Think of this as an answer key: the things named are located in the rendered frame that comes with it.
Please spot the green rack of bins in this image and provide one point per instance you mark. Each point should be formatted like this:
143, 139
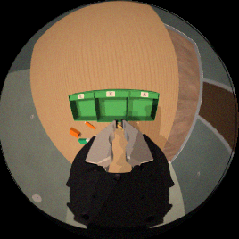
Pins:
140, 105

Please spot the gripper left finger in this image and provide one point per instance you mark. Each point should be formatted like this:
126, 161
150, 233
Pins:
96, 152

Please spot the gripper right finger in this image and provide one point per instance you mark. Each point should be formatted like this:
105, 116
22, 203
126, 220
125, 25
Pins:
142, 151

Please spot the green and beige eraser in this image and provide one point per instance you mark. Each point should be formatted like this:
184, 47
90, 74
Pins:
83, 140

